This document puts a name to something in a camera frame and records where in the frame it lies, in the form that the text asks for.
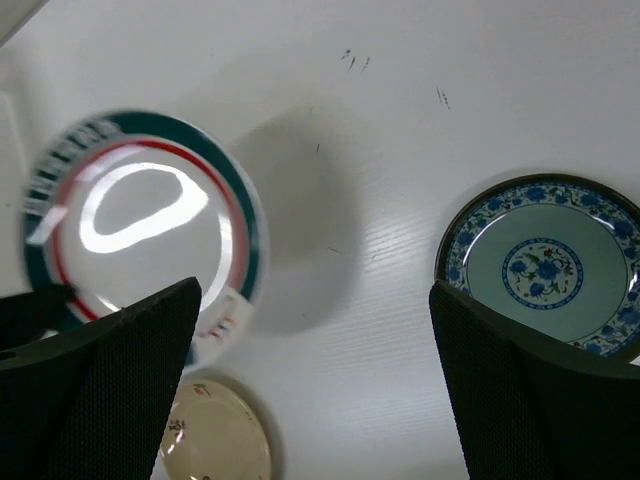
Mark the beige plate with red marks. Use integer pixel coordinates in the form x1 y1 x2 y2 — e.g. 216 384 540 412
152 377 273 480

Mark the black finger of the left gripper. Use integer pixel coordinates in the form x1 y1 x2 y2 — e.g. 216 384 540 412
1 284 76 350

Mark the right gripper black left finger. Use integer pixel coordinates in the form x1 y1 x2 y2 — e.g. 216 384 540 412
1 278 201 479

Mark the teal patterned small plate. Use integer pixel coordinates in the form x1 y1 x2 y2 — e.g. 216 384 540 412
434 173 639 361

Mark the white plate red green rim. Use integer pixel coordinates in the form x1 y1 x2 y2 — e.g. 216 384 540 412
21 110 269 370

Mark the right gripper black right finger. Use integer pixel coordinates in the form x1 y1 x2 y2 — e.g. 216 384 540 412
429 280 639 479

